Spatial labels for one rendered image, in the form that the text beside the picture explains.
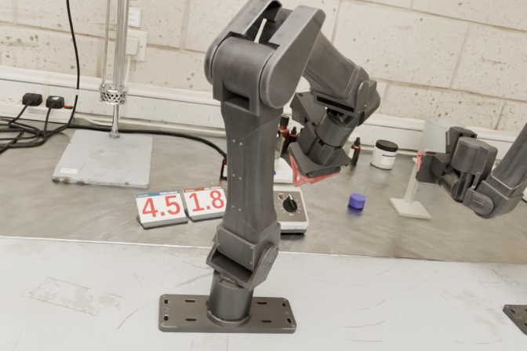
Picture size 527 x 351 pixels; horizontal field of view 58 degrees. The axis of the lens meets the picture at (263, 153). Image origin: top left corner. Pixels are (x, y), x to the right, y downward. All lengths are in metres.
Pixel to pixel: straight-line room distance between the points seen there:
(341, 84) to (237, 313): 0.36
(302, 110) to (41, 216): 0.51
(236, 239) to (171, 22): 0.90
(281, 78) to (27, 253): 0.52
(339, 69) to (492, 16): 1.11
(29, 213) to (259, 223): 0.49
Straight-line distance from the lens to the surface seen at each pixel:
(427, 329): 0.85
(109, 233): 0.91
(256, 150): 0.56
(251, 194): 0.60
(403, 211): 1.21
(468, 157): 1.01
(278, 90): 0.52
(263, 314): 0.75
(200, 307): 0.74
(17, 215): 0.97
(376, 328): 0.81
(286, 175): 1.02
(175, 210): 0.97
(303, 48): 0.54
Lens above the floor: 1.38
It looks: 20 degrees down
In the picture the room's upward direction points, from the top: 11 degrees clockwise
